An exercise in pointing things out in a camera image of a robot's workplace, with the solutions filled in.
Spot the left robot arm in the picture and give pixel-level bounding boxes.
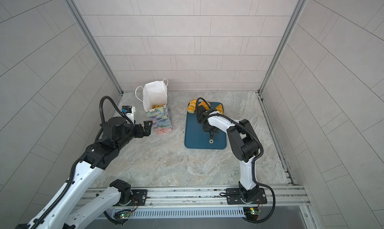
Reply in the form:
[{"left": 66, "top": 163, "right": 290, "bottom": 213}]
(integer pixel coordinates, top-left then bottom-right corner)
[{"left": 16, "top": 117, "right": 153, "bottom": 229}]

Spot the left corner aluminium post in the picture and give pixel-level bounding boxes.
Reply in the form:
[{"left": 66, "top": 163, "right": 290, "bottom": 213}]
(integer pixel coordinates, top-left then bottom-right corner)
[{"left": 63, "top": 0, "right": 124, "bottom": 95}]

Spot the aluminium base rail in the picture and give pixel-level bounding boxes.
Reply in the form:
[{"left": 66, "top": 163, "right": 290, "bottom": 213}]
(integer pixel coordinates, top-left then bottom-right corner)
[{"left": 80, "top": 185, "right": 311, "bottom": 212}]

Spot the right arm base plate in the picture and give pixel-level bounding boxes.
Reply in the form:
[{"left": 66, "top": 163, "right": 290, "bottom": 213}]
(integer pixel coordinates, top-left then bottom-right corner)
[{"left": 225, "top": 188, "right": 268, "bottom": 206}]

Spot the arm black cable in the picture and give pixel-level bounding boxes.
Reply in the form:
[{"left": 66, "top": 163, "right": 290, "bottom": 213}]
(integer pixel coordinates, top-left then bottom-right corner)
[
  {"left": 194, "top": 97, "right": 276, "bottom": 224},
  {"left": 29, "top": 96, "right": 134, "bottom": 229}
]

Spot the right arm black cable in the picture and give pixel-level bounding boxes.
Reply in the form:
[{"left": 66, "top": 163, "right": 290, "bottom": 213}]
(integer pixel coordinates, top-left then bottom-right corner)
[{"left": 194, "top": 97, "right": 276, "bottom": 224}]

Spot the yellow striped fake croissant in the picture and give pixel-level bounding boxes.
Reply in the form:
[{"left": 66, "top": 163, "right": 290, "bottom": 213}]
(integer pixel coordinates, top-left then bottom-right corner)
[{"left": 216, "top": 104, "right": 224, "bottom": 115}]

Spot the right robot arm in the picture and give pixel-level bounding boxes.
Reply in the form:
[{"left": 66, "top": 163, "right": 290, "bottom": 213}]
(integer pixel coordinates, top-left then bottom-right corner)
[{"left": 195, "top": 105, "right": 267, "bottom": 204}]

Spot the corner aluminium post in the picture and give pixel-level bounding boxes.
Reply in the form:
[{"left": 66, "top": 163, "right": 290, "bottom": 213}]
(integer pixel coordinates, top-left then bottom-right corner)
[
  {"left": 258, "top": 0, "right": 313, "bottom": 93},
  {"left": 63, "top": 0, "right": 124, "bottom": 95}
]

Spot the right circuit board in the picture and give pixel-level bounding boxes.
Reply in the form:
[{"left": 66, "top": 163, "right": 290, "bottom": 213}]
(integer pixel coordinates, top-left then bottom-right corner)
[{"left": 243, "top": 207, "right": 263, "bottom": 222}]

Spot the teal tray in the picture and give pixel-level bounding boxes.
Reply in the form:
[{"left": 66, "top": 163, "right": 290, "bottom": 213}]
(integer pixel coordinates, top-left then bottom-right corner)
[{"left": 185, "top": 112, "right": 227, "bottom": 150}]

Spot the circuit board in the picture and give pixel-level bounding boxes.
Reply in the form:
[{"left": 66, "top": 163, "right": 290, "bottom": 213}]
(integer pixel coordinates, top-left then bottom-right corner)
[
  {"left": 243, "top": 207, "right": 263, "bottom": 222},
  {"left": 114, "top": 209, "right": 133, "bottom": 220}
]

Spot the left circuit board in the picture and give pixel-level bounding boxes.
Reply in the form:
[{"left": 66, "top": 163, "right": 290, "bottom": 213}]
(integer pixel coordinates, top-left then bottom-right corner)
[{"left": 114, "top": 209, "right": 133, "bottom": 220}]

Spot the right corner aluminium post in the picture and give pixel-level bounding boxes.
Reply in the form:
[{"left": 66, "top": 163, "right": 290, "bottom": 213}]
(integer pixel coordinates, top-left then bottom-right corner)
[{"left": 258, "top": 0, "right": 313, "bottom": 93}]

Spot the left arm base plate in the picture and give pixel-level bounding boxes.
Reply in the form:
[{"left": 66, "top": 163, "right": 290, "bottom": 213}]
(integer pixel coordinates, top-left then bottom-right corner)
[{"left": 118, "top": 190, "right": 148, "bottom": 207}]

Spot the round fake bun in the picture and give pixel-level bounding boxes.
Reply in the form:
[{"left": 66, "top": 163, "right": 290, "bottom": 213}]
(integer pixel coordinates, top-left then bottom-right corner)
[{"left": 199, "top": 101, "right": 211, "bottom": 110}]

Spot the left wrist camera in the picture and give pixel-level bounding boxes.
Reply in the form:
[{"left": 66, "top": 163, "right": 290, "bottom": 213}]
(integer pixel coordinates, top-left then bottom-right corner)
[{"left": 122, "top": 105, "right": 136, "bottom": 124}]

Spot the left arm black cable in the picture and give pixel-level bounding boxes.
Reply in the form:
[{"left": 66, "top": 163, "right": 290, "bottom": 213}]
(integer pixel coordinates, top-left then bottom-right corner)
[{"left": 29, "top": 96, "right": 134, "bottom": 229}]

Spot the floral paper bag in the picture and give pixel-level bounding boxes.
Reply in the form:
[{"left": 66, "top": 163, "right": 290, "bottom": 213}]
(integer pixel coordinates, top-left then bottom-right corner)
[{"left": 135, "top": 78, "right": 173, "bottom": 134}]

